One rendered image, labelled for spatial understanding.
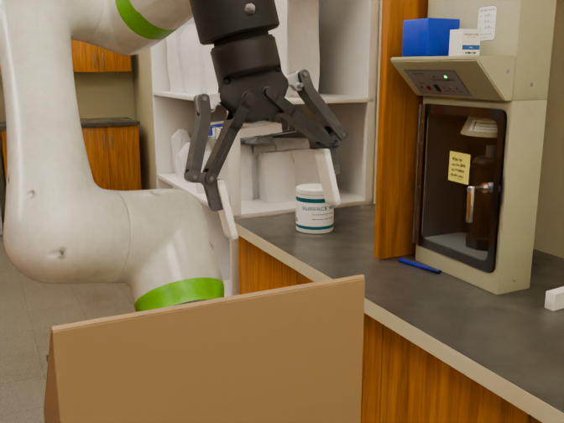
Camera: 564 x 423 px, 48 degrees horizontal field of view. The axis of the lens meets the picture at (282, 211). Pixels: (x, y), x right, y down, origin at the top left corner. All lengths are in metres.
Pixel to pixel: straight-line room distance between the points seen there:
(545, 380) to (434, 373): 0.28
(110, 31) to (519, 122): 0.94
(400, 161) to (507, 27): 0.49
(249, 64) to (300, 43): 2.08
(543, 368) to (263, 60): 0.83
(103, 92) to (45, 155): 5.88
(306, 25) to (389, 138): 1.11
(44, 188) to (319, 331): 0.39
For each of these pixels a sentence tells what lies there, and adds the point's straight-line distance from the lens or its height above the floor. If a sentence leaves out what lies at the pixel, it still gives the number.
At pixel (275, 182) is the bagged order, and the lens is 2.65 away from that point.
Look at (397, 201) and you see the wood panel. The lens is 1.84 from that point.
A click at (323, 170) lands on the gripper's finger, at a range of 0.76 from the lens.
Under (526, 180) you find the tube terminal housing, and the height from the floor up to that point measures 1.22.
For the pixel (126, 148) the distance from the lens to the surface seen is 6.27.
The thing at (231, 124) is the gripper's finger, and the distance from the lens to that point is 0.70.
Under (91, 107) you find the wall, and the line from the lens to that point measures 6.73.
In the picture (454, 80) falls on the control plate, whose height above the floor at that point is 1.45.
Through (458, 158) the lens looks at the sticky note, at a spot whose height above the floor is 1.26.
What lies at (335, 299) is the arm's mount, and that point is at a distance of 0.74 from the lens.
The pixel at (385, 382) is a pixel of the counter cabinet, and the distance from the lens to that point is 1.60.
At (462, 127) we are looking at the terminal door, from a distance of 1.64.
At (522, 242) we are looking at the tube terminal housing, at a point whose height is 1.07.
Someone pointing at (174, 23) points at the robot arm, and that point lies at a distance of 1.03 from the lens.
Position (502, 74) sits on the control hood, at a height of 1.47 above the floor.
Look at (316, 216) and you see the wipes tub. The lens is 2.08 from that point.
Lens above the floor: 1.49
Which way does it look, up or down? 13 degrees down
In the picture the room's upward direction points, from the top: straight up
